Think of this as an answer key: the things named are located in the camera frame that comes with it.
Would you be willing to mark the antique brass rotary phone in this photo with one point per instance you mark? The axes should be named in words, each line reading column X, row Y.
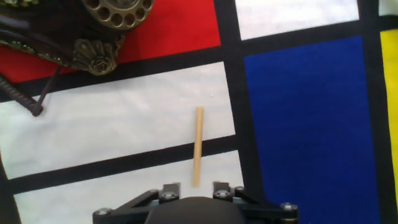
column 77, row 37

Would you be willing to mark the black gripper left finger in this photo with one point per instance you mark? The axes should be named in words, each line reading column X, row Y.
column 130, row 211

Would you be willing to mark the thin wooden stick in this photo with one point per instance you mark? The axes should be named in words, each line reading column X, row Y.
column 197, row 146

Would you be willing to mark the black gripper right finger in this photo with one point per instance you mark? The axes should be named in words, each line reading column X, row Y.
column 267, row 211

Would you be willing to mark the Mondrian pattern tablecloth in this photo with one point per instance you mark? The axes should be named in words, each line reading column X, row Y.
column 280, row 124

